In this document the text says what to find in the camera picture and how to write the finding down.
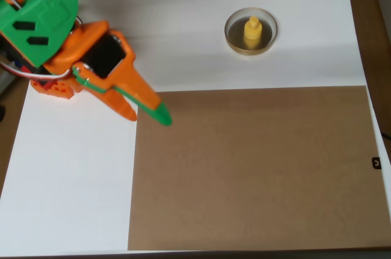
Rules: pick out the orange gripper black servo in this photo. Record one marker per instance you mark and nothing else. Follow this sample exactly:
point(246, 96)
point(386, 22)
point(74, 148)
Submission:
point(107, 58)

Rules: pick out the brown cardboard mat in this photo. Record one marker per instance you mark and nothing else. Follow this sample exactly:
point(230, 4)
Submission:
point(259, 164)

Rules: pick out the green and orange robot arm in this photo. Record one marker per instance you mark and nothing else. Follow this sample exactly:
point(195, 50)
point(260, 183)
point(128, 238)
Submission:
point(42, 17)

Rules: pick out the small yellow plastic piece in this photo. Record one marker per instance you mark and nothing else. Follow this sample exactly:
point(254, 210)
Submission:
point(253, 31)

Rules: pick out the small black clip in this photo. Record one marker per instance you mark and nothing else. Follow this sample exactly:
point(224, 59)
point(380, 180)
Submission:
point(376, 163)

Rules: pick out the white bowl with gold rim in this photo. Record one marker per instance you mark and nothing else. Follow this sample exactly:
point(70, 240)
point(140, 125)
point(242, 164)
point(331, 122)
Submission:
point(233, 45)

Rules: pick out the white base board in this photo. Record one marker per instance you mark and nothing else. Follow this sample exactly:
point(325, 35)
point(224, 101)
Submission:
point(198, 66)

